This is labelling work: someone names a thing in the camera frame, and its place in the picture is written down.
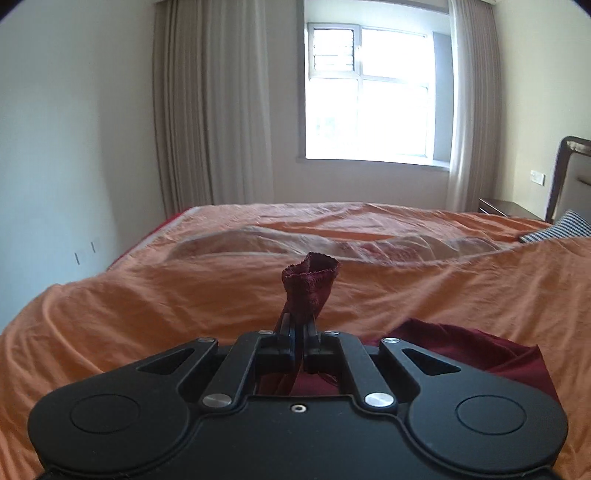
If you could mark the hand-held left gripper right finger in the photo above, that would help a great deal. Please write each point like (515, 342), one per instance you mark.
(311, 344)

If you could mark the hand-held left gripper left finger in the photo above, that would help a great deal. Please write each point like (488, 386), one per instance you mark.
(288, 342)

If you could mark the maroon sweatshirt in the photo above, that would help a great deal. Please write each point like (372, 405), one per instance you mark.
(308, 286)

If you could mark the pale patterned quilt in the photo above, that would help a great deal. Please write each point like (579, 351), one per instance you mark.
(286, 242)

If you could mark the orange bed sheet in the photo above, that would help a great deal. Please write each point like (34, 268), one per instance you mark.
(138, 304)

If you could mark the dark wooden nightstand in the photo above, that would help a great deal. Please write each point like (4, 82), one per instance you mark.
(508, 207)

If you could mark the wide beige curtain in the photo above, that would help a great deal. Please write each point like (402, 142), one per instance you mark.
(207, 115)

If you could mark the white framed window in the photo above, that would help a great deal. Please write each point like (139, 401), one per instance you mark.
(392, 115)

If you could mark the blue striped pillow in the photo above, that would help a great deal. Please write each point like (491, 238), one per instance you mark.
(563, 226)

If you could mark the narrow beige curtain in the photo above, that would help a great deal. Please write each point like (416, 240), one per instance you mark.
(475, 115)

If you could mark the padded bed headboard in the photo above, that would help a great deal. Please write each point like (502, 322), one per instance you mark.
(575, 184)

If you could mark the white wall switch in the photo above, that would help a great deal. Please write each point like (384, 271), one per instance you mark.
(537, 177)

